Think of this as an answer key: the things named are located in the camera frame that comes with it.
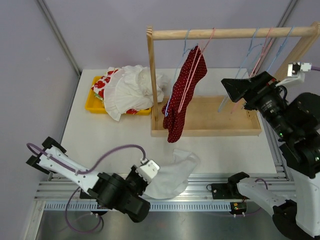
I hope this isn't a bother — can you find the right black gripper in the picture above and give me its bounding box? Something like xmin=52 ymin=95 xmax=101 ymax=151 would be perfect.
xmin=222 ymin=71 xmax=295 ymax=140

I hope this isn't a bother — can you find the white plain skirt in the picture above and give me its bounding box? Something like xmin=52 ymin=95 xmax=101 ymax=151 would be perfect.
xmin=144 ymin=149 xmax=201 ymax=200

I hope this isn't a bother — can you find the blue wire hanger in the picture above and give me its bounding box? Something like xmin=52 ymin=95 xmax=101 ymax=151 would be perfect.
xmin=164 ymin=29 xmax=192 ymax=117
xmin=217 ymin=27 xmax=260 ymax=113
xmin=266 ymin=26 xmax=295 ymax=73

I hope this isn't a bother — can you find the pink wire hanger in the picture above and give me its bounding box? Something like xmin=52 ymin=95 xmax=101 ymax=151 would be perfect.
xmin=178 ymin=27 xmax=216 ymax=113
xmin=229 ymin=26 xmax=275 ymax=115

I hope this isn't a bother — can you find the red white-dotted skirt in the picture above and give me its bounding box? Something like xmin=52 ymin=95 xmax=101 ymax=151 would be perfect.
xmin=161 ymin=46 xmax=208 ymax=143

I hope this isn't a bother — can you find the white ruffled skirt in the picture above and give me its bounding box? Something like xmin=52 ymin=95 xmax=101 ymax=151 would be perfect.
xmin=103 ymin=65 xmax=154 ymax=121

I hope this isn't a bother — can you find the red poppy print skirt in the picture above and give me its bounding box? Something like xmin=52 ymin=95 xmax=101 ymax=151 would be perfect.
xmin=85 ymin=65 xmax=153 ymax=121

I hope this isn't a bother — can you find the lemon print skirt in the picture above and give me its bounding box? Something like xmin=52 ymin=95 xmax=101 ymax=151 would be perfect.
xmin=94 ymin=93 xmax=104 ymax=102

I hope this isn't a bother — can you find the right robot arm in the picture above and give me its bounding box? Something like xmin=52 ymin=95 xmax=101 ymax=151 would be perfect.
xmin=207 ymin=72 xmax=320 ymax=240

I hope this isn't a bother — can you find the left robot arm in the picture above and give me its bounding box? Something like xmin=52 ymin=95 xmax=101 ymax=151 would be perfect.
xmin=26 ymin=137 xmax=160 ymax=223

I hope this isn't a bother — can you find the wooden clothes rack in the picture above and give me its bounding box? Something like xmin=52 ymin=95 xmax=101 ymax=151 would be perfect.
xmin=146 ymin=21 xmax=320 ymax=137

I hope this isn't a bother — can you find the yellow plastic tray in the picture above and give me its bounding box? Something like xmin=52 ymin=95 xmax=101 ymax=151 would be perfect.
xmin=84 ymin=75 xmax=152 ymax=116

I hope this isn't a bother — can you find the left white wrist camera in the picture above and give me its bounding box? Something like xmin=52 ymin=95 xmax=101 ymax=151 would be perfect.
xmin=135 ymin=158 xmax=160 ymax=184

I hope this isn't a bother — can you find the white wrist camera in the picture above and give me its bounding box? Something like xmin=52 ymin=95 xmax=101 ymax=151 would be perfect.
xmin=276 ymin=62 xmax=312 ymax=88
xmin=135 ymin=158 xmax=160 ymax=184

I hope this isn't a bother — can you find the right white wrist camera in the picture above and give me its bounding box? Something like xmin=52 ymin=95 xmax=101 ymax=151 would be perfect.
xmin=276 ymin=62 xmax=312 ymax=88

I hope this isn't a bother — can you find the white slotted cable duct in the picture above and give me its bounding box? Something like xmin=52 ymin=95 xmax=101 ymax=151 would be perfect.
xmin=44 ymin=201 xmax=231 ymax=212

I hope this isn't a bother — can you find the aluminium mounting rail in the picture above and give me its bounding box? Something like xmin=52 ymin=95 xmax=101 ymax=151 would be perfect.
xmin=34 ymin=172 xmax=296 ymax=202

